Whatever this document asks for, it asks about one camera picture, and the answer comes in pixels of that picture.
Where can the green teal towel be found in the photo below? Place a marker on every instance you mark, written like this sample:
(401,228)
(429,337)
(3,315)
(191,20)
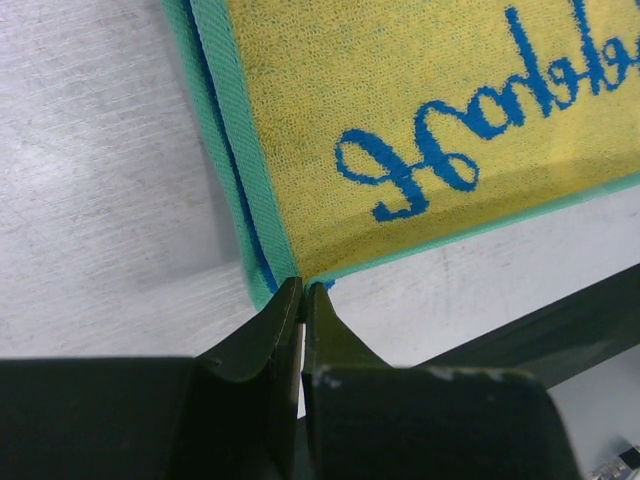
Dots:
(347,134)

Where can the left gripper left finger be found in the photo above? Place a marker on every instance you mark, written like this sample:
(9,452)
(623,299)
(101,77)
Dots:
(228,413)

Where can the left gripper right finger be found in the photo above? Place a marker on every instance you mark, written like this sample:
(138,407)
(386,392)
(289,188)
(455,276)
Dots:
(369,420)

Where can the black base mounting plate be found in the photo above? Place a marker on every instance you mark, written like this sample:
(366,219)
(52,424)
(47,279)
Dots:
(562,339)

